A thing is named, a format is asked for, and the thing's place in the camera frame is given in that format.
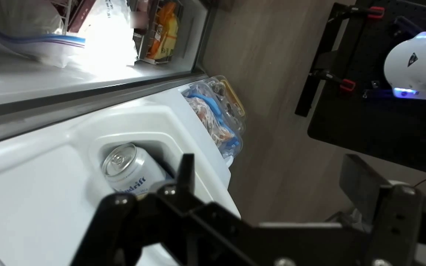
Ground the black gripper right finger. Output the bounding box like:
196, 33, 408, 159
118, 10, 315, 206
340, 152, 426, 266

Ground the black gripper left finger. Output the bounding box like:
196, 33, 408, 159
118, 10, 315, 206
69, 152, 233, 266

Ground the small blue-capped bottle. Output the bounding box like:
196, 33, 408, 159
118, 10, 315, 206
99, 141, 174, 197

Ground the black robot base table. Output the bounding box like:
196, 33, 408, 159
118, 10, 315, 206
292, 0, 426, 178

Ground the stainless steel fridge cabinet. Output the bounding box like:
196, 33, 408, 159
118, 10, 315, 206
0, 0, 218, 112

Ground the white-lined freezer door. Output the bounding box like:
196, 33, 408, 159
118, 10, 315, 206
0, 72, 248, 266

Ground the frozen food bag blue seal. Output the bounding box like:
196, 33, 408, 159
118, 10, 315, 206
181, 73, 248, 159

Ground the orange yellow food package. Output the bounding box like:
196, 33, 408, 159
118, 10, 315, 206
140, 0, 180, 63

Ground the clear zip bag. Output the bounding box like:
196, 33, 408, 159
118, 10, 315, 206
0, 0, 87, 67

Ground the red-handled black clamp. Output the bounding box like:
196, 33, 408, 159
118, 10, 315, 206
328, 1, 387, 23
310, 67, 357, 94

